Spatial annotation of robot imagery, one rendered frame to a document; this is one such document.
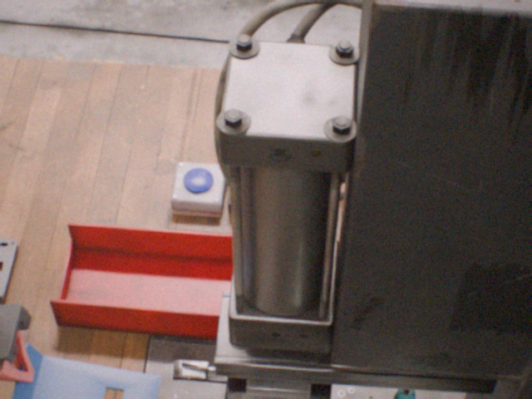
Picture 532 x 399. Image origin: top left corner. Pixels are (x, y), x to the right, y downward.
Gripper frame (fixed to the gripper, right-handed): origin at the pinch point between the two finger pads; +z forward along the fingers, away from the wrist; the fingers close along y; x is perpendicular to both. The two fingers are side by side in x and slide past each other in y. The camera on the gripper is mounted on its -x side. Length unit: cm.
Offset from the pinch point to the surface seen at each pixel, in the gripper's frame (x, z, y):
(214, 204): 31.7, 14.9, 10.8
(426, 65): -6, -39, 57
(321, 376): -4.0, -1.3, 35.8
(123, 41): 150, 82, -71
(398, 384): -3.8, 2.2, 42.1
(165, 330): 12.9, 14.4, 7.3
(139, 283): 19.7, 13.5, 2.7
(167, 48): 149, 87, -59
